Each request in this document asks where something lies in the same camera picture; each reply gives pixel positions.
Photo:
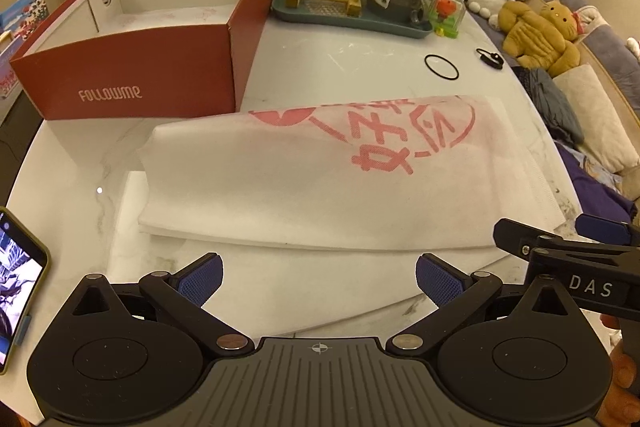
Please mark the smartphone in green case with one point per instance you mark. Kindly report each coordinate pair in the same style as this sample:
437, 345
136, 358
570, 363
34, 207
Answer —
25, 262

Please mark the green toy with orange figure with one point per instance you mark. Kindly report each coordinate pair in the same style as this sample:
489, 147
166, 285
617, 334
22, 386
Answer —
445, 17

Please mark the small black clip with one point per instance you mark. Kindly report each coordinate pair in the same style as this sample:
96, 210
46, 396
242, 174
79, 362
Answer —
492, 59

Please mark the yellow muscular cat plush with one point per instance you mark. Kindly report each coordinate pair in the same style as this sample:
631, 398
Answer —
544, 39

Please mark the white printed shopping bag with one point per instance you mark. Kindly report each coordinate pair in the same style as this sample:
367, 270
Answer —
319, 213

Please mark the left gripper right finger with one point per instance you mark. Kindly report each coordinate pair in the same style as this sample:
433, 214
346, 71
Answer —
460, 300

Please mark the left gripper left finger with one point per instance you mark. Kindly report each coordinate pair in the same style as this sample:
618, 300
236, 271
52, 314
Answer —
180, 298

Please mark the person right hand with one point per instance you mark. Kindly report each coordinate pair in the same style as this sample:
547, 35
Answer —
620, 408

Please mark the beige cushion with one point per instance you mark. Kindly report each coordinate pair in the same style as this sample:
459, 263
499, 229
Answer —
605, 139

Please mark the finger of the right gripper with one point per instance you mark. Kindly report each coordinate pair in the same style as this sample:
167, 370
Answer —
535, 246
603, 230

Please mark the red cardboard box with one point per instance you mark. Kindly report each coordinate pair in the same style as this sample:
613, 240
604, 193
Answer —
141, 58

